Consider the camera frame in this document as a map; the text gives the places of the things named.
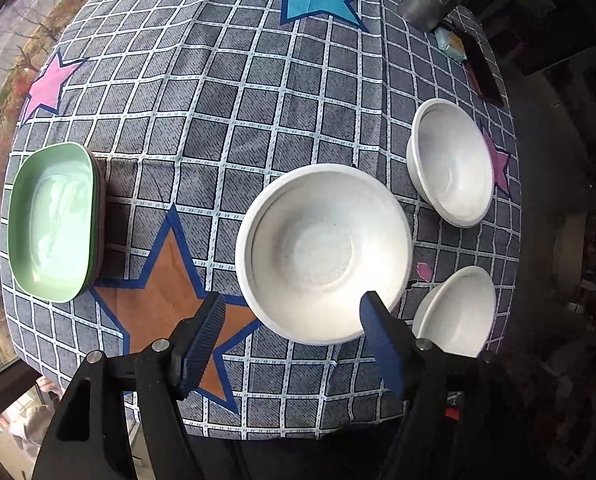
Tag green plastic plate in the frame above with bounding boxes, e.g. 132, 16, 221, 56
6, 142, 101, 304

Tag white paper bowl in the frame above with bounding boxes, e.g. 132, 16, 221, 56
406, 98, 494, 228
235, 162, 413, 346
412, 266, 497, 359

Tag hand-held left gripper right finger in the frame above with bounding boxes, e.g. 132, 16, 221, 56
359, 290, 543, 480

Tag star checked tablecloth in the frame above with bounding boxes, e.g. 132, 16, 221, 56
0, 0, 523, 441

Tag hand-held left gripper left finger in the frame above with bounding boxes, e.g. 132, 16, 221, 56
30, 292, 227, 480

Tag smartphone in red case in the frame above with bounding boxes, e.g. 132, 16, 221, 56
452, 30, 506, 108

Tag person's dark trousers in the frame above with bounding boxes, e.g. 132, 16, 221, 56
183, 420, 403, 480

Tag dark window frame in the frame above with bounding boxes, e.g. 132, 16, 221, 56
0, 355, 44, 436

